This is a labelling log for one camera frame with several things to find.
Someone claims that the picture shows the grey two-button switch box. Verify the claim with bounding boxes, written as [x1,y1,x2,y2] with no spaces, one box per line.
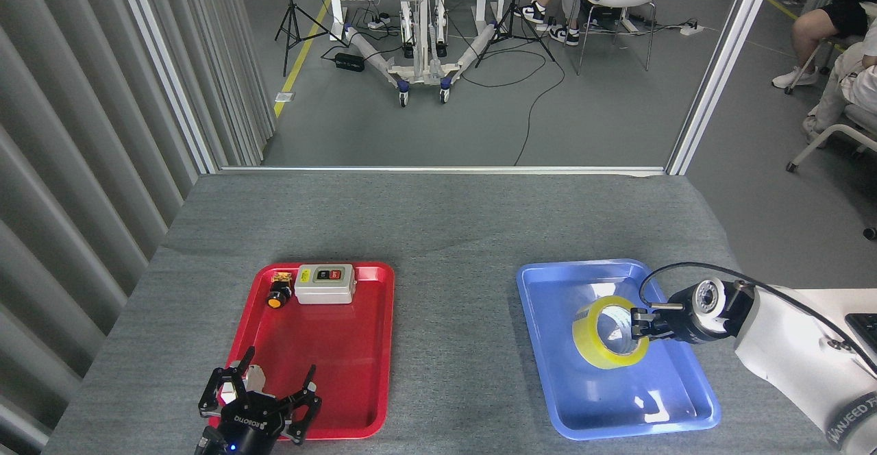
[295,264,357,305]

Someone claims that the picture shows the black keyboard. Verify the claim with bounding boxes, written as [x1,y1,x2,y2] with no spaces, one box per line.
[846,313,877,356]

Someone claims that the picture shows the yellow tape roll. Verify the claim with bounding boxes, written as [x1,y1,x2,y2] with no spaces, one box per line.
[572,295,650,370]

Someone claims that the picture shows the long black floor cable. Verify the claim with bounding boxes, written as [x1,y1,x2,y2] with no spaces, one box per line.
[459,37,567,167]

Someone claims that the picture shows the person in black shorts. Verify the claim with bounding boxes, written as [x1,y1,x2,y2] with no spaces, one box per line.
[772,0,877,89]

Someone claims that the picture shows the silver frame crossbar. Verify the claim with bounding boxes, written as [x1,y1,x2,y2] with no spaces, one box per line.
[219,165,667,176]

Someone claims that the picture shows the black tripod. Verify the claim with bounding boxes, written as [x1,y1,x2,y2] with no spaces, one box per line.
[274,0,350,77]
[475,0,556,69]

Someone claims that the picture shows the grey felt table cover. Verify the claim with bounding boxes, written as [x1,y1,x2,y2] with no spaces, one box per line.
[41,171,847,455]

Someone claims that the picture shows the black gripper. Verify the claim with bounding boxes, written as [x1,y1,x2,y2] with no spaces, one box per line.
[199,346,323,455]
[630,297,707,344]

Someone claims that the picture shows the orange push button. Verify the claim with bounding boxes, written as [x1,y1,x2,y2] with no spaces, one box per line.
[266,271,294,309]

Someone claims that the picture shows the silver frame post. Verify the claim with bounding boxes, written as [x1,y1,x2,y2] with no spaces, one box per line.
[666,0,782,176]
[113,0,220,175]

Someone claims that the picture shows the blue plastic tray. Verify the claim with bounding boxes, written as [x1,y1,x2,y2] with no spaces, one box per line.
[515,258,721,441]

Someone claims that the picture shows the person in beige trousers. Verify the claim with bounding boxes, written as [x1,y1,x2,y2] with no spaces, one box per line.
[802,20,877,144]

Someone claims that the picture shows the white frame wheeled chair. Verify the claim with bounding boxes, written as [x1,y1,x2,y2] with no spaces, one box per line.
[786,102,877,173]

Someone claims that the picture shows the white wheeled stand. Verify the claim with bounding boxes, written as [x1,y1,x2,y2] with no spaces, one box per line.
[343,0,497,108]

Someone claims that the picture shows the red plastic tray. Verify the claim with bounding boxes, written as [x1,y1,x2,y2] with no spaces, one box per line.
[209,262,395,441]

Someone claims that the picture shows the white circuit breaker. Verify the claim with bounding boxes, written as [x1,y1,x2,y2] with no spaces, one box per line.
[218,365,267,408]

